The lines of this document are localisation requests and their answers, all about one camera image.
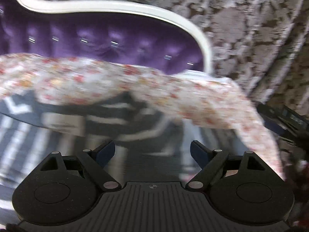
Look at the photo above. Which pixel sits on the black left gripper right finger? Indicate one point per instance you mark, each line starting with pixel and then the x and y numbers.
pixel 211 163

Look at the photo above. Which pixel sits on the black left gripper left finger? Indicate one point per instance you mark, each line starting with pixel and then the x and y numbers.
pixel 93 163

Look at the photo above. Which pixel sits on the purple tufted headboard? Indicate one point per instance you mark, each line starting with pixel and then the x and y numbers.
pixel 114 31

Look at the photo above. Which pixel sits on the floral bedspread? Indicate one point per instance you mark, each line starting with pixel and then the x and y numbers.
pixel 206 101

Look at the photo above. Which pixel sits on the grey white striped cardigan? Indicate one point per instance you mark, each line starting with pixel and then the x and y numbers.
pixel 150 145

